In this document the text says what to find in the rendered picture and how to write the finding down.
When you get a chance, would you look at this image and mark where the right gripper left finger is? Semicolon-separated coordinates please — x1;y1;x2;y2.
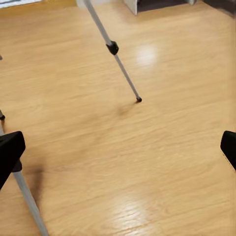
0;131;26;190

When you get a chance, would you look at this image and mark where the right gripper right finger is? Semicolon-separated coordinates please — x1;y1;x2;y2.
220;131;236;170

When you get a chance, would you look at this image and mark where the camera tripod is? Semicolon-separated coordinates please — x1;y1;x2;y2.
0;0;142;236

